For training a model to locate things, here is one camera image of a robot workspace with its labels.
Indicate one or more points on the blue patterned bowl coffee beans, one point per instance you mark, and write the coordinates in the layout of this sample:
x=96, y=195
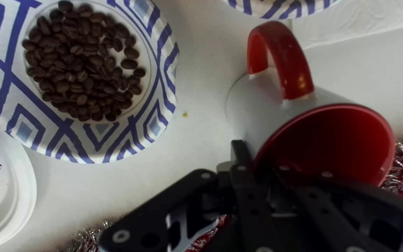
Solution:
x=42, y=128

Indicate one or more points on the red silver tinsel garland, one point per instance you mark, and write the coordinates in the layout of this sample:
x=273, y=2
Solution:
x=87, y=242

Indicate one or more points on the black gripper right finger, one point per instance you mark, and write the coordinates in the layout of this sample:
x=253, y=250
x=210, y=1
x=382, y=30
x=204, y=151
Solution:
x=313, y=214

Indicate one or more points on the coffee beans pile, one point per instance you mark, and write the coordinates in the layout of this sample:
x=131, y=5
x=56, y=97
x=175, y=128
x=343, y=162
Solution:
x=84, y=62

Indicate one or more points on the white paper plate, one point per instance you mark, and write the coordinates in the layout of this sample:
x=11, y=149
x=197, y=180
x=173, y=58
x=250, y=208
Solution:
x=18, y=188

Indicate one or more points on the white mug red interior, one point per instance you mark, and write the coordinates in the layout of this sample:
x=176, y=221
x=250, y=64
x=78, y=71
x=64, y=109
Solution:
x=289, y=123

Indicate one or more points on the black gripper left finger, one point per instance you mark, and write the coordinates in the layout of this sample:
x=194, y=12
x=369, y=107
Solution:
x=197, y=204

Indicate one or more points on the blue patterned bowl yellow snack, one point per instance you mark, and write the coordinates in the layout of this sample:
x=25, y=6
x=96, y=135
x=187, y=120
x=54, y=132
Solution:
x=280, y=9

